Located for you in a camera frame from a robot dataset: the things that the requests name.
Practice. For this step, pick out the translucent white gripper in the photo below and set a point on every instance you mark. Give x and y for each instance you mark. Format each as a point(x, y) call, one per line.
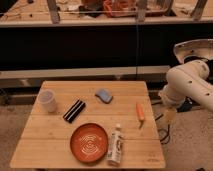
point(169, 114)

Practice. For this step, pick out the black striped eraser block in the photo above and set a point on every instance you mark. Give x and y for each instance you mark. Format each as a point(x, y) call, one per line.
point(74, 111)

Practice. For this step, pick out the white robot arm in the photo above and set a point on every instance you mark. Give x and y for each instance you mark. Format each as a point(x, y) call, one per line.
point(187, 80)

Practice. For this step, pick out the orange carrot toy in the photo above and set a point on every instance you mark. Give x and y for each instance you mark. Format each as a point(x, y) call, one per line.
point(140, 114)

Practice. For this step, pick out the white plastic bottle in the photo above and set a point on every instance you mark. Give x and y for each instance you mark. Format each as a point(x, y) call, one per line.
point(114, 154)

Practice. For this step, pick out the blue sponge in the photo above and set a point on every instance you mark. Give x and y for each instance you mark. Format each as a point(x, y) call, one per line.
point(104, 96)

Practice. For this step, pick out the orange plate with white pattern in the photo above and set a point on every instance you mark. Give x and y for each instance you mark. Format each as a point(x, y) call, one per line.
point(89, 143)

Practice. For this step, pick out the translucent plastic cup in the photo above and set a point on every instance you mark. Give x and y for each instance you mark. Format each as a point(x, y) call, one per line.
point(47, 99)

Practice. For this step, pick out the red object on shelf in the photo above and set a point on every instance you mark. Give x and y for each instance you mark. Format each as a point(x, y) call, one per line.
point(119, 8)

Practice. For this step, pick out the long wooden shelf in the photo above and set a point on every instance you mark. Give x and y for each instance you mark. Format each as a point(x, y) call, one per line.
point(37, 13)

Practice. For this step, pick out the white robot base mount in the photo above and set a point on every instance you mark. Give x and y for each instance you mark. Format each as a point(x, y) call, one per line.
point(201, 48)

